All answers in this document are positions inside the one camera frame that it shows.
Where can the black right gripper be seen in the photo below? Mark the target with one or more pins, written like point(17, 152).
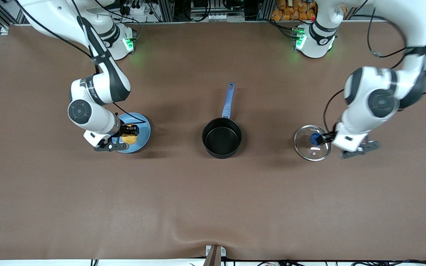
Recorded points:
point(125, 130)

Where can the brown table mat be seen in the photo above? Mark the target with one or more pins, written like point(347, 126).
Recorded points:
point(213, 203)

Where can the white power strip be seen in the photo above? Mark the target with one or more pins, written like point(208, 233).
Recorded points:
point(135, 9)

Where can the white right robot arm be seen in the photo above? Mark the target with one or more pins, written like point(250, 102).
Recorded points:
point(102, 118)

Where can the blue round plate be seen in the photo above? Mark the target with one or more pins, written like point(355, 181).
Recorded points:
point(144, 136)

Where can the bag of orange goods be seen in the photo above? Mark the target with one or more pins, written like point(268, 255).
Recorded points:
point(290, 9)

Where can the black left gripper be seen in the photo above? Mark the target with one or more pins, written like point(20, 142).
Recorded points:
point(328, 137)

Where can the yellow potato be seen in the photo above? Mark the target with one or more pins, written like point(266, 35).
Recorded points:
point(129, 140)

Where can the glass lid with blue knob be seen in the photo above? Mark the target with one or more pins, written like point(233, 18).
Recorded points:
point(311, 153)

